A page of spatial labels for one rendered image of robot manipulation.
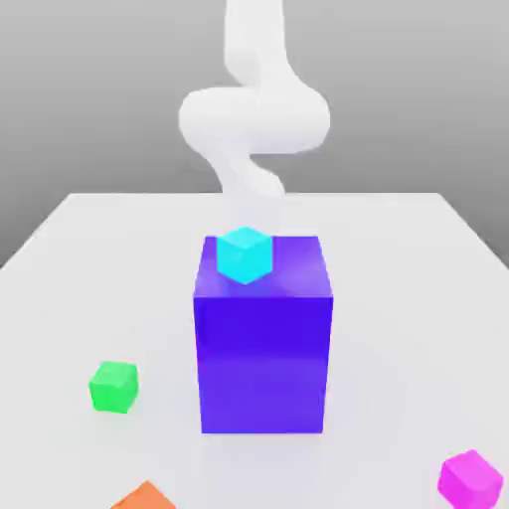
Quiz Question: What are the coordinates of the small cyan cube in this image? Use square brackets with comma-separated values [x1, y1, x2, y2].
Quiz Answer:
[216, 225, 274, 286]

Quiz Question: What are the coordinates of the small green cube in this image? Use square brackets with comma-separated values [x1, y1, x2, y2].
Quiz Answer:
[87, 360, 140, 415]

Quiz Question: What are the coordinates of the small orange cube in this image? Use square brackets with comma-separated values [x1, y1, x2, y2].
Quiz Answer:
[109, 479, 177, 509]

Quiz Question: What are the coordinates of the small magenta cube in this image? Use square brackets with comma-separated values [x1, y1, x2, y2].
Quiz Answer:
[436, 448, 505, 509]

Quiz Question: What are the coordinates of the large blue box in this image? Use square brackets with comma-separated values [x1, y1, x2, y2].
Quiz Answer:
[192, 235, 334, 435]

